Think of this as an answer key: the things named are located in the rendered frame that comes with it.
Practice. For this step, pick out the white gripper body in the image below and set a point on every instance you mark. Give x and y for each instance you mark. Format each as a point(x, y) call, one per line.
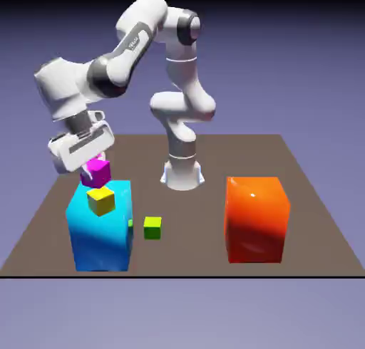
point(82, 148)

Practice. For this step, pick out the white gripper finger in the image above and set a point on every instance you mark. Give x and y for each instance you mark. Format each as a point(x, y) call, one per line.
point(86, 173)

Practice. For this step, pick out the small magenta cube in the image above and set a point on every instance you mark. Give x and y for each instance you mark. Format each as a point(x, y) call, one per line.
point(98, 172)

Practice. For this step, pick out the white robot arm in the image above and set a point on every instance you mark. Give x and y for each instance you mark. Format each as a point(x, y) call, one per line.
point(176, 78)

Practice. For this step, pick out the small yellow cube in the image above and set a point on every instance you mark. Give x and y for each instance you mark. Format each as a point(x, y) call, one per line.
point(101, 200)

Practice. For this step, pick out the small green cube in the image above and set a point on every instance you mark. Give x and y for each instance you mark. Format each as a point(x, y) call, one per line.
point(152, 227)

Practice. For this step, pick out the large cyan box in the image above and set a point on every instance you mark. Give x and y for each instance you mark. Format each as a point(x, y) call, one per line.
point(99, 229)

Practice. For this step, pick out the large orange box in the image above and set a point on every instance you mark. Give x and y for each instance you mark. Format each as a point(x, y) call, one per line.
point(255, 218)

